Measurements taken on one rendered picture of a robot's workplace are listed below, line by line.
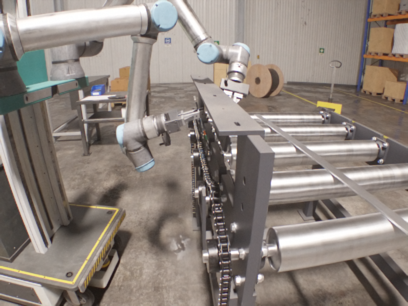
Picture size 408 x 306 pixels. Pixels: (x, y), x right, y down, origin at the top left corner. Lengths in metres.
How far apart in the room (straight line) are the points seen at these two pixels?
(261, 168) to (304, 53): 12.03
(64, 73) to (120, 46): 9.93
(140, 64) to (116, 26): 0.25
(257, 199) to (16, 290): 1.47
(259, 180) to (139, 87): 0.80
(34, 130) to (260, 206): 1.29
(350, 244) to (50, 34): 1.04
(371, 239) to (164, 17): 0.96
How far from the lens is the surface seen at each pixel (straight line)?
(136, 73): 1.12
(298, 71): 12.31
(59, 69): 1.43
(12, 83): 1.06
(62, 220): 1.77
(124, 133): 1.00
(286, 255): 0.62
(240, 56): 1.21
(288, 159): 1.17
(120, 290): 1.70
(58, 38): 0.91
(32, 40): 0.90
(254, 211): 0.46
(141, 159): 1.04
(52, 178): 1.59
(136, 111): 1.13
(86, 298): 1.56
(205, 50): 1.10
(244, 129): 0.48
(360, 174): 1.05
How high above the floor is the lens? 1.31
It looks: 23 degrees down
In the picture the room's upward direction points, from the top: straight up
